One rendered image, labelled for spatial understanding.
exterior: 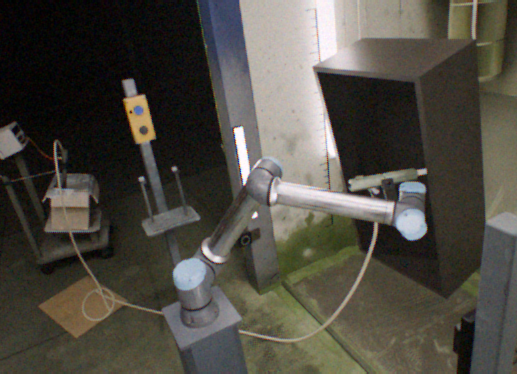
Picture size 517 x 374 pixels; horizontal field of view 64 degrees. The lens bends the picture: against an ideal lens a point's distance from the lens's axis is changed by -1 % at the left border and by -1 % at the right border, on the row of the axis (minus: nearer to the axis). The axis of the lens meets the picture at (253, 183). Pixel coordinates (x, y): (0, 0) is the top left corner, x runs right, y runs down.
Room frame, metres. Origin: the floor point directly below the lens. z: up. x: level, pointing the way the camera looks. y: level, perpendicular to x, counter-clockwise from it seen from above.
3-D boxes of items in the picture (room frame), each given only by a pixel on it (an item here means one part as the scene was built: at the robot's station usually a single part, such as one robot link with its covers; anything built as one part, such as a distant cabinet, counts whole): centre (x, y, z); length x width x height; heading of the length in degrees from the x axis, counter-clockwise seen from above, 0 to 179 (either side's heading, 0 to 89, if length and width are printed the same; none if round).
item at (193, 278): (1.59, 0.35, 0.83); 0.17 x 0.15 x 0.18; 156
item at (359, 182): (1.67, -0.66, 1.08); 0.49 x 0.05 x 0.23; 95
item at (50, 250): (3.38, 1.75, 0.64); 0.73 x 0.50 x 1.27; 103
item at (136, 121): (2.38, 0.59, 1.42); 0.12 x 0.06 x 0.26; 113
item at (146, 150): (2.43, 0.61, 0.82); 0.06 x 0.06 x 1.64; 23
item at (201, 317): (1.58, 0.35, 0.69); 0.19 x 0.19 x 0.10
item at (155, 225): (2.28, 0.54, 0.95); 0.26 x 0.15 x 0.32; 113
